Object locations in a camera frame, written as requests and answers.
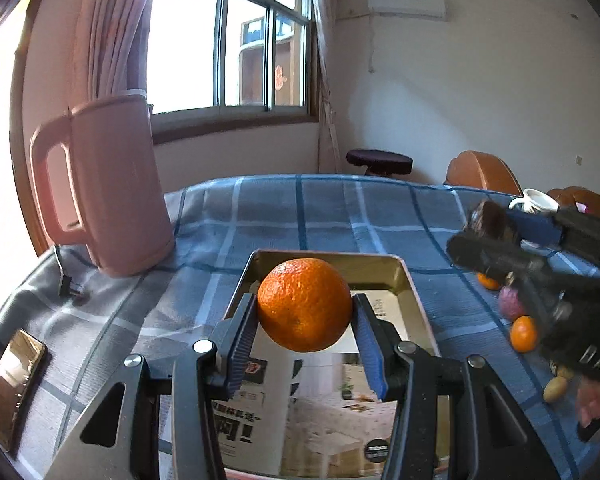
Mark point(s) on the person's right hand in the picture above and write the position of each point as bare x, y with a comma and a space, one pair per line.
592, 400

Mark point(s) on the white wall pipe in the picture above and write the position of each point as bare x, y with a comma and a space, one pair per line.
372, 45

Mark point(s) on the gold reflective phone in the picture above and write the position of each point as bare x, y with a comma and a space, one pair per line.
15, 390

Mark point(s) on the sliding glass window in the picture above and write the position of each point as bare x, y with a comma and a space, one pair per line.
190, 50

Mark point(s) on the white air conditioner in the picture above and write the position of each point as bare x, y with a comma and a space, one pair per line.
405, 5

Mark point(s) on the dark brown round object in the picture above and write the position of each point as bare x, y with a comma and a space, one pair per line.
485, 220

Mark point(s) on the dark round stool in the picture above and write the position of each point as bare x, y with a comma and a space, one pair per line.
380, 160

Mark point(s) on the beige curtain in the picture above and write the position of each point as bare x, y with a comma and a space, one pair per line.
325, 60

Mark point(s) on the large orange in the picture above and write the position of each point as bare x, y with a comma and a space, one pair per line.
302, 302

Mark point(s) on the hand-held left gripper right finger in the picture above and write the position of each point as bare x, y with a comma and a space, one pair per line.
370, 355

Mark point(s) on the small orange kumquat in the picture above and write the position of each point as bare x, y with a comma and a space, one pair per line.
487, 281
523, 334

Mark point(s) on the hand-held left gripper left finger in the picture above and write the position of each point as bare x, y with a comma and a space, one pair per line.
240, 345

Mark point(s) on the black kettle power plug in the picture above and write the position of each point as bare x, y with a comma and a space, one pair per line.
69, 287

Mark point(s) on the white cartoon print cup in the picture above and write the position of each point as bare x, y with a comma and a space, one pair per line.
537, 200

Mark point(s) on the tan oval fruit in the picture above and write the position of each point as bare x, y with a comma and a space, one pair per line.
555, 390
564, 372

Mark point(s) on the pink curtain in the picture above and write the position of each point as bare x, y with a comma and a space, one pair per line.
110, 25

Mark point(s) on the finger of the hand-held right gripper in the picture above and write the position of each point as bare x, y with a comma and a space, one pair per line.
540, 227
495, 257

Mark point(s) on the brown leather sofa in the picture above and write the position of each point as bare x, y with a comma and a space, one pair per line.
580, 195

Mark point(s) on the blue plaid tablecloth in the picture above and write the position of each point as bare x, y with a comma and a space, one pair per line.
330, 215

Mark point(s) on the pink electric kettle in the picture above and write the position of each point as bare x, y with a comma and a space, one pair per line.
115, 185

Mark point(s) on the gold metal tin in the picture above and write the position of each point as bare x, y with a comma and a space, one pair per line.
325, 425

